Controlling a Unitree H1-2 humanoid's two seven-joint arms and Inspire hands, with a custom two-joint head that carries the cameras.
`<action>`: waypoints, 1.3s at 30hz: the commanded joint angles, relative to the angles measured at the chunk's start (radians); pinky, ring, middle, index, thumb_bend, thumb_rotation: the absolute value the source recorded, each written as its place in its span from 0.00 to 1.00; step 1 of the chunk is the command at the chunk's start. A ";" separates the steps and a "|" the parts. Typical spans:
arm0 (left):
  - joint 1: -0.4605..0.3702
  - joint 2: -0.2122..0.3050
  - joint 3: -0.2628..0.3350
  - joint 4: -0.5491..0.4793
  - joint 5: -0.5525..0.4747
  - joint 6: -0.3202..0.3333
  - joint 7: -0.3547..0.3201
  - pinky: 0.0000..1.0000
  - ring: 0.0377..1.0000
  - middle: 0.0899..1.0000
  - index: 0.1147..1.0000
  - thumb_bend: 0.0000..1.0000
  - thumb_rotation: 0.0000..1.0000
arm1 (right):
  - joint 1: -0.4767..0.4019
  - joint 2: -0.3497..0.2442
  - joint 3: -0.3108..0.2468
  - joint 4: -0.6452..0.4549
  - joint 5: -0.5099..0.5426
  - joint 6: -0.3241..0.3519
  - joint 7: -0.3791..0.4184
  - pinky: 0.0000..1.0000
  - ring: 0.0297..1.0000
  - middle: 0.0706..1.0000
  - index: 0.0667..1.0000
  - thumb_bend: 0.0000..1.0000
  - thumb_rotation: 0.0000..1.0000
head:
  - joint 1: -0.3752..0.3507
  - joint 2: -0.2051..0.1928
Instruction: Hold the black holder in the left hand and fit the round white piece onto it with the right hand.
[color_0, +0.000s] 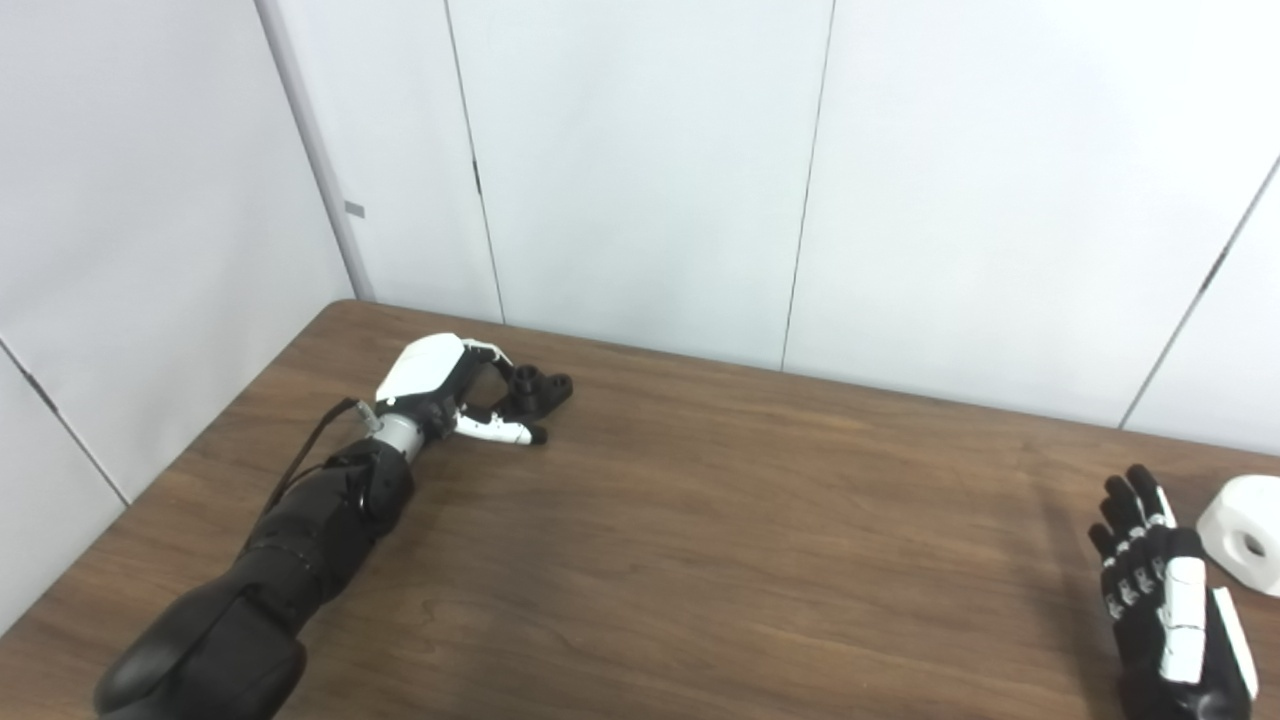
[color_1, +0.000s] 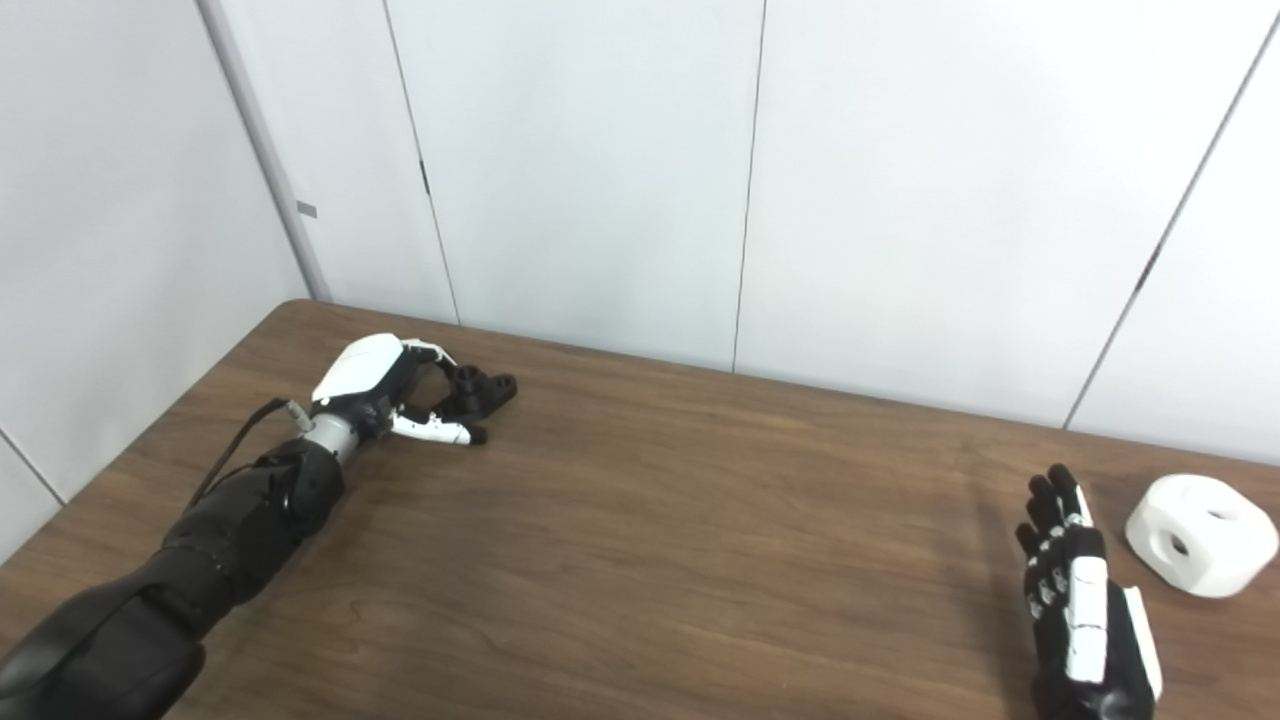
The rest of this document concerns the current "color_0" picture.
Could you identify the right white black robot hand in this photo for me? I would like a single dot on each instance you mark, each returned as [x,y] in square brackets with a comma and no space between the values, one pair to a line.
[1180,620]

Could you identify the black plastic holder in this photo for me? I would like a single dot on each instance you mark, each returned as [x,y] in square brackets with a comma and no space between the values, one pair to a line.
[535,392]

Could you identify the round white plastic piece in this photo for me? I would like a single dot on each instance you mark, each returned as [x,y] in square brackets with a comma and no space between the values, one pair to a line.
[1250,520]

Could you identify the grey wall corner post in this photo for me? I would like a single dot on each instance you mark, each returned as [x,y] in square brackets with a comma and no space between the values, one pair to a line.
[320,160]

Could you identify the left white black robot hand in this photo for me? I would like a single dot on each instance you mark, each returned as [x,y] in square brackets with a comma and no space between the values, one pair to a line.
[425,365]

